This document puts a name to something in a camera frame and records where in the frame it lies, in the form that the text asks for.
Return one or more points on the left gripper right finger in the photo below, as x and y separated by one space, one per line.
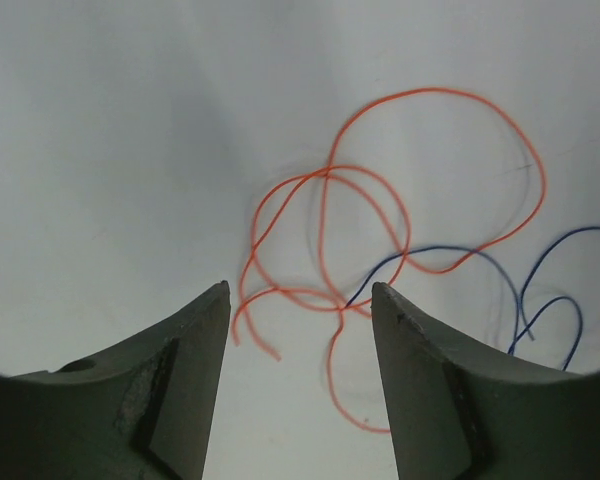
459 409

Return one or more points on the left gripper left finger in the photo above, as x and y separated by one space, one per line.
140 409

